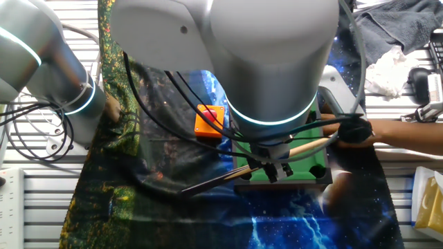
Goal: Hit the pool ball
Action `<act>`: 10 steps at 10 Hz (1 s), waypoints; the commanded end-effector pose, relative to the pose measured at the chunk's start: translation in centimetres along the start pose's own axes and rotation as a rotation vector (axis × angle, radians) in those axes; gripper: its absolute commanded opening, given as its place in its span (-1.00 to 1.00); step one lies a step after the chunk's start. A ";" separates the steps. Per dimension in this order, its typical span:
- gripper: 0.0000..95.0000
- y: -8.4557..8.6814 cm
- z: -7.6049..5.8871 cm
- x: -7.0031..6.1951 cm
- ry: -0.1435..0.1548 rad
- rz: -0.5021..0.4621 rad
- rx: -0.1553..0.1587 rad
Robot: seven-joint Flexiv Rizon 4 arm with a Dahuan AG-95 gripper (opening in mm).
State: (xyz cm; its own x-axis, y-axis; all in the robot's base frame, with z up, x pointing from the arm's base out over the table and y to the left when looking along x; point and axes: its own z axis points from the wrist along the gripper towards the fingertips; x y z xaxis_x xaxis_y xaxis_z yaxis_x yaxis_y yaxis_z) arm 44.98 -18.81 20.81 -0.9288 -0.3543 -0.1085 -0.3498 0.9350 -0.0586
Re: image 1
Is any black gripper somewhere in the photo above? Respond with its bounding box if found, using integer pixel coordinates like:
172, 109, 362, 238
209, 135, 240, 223
248, 142, 296, 185

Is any wooden pool cue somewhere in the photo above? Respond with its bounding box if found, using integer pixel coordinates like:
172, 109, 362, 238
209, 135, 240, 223
179, 137, 331, 199

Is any person's bare forearm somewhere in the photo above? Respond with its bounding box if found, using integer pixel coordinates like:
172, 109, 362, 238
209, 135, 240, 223
380, 118, 443, 157

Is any mini green pool table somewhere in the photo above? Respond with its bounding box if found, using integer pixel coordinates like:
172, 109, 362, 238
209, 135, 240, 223
231, 100, 334, 193

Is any person's bare hand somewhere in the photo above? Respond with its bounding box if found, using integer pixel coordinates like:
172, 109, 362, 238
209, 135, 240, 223
320, 113, 383, 150

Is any orange box with red button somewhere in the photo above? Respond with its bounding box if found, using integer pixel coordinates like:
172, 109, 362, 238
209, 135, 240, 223
193, 104, 226, 140

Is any galaxy and forest printed cloth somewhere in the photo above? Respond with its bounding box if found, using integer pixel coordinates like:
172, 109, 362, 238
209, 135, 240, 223
58, 0, 404, 249

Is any yellow package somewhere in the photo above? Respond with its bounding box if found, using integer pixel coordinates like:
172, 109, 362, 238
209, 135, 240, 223
410, 165, 443, 243

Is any crumpled white tissue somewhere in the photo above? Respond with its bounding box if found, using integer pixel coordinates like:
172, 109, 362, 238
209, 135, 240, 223
363, 46, 420, 102

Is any gold tissue box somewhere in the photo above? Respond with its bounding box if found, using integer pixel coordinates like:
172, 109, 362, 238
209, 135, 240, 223
414, 176, 443, 234

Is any black rounded device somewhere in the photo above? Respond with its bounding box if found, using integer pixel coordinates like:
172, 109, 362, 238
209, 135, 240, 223
407, 67, 432, 106

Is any grey towel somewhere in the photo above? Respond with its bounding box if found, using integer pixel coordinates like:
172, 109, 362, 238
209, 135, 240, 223
349, 0, 443, 68

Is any black keyboard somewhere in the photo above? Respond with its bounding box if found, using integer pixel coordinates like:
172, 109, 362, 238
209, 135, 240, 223
428, 30, 443, 67

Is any white power strip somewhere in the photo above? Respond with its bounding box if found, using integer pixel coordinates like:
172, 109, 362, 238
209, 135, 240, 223
0, 167, 26, 249

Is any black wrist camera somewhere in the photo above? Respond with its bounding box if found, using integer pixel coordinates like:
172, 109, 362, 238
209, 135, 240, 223
336, 116, 374, 145

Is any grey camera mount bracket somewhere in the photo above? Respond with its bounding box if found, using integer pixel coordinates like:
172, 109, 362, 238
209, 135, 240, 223
318, 65, 368, 119

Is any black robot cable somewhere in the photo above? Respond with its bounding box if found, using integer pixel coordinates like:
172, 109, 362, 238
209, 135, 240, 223
122, 51, 354, 160

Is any silver camera on small stand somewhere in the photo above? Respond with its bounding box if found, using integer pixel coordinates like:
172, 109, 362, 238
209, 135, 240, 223
400, 101, 443, 128

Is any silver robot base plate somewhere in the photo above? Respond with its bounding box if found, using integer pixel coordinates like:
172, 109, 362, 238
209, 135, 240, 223
46, 127, 89, 158

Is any pale grey hose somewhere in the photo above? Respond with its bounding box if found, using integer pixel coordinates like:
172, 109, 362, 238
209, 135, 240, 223
60, 22, 103, 86

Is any black base cable bundle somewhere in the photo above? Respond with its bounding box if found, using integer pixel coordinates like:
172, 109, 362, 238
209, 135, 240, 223
0, 100, 75, 164

